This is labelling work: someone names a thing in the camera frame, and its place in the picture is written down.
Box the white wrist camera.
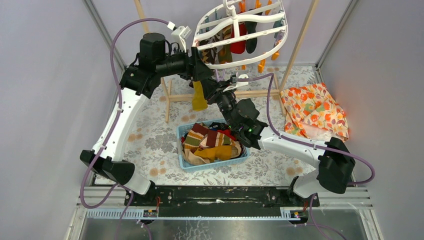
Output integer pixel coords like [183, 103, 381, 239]
[223, 74, 249, 92]
[167, 21, 191, 53]

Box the pile of socks in basket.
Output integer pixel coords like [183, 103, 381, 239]
[180, 122, 244, 166]

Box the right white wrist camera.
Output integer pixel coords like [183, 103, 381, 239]
[223, 74, 249, 92]

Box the dark green hanging sock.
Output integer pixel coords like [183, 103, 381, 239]
[245, 19, 259, 55]

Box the wooden drying rack frame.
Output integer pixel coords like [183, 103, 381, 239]
[133, 0, 321, 124]

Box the argyle dark hanging sock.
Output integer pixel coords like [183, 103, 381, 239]
[199, 38, 218, 65]

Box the floral orange cloth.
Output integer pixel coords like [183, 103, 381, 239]
[280, 83, 350, 142]

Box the red hanging sock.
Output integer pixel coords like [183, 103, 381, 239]
[230, 22, 247, 54]

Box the floral table mat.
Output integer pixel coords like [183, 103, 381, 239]
[123, 66, 319, 186]

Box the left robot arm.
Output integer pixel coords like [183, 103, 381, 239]
[80, 32, 213, 206]

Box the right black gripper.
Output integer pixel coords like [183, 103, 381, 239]
[200, 77, 237, 131]

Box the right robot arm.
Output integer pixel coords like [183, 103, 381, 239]
[200, 78, 356, 206]

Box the white round clip hanger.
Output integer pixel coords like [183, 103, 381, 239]
[192, 0, 289, 70]

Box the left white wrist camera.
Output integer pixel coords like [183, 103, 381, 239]
[167, 21, 191, 53]

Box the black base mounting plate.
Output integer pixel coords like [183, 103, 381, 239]
[124, 185, 320, 218]

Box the blue plastic basket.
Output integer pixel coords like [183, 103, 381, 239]
[176, 118, 250, 172]

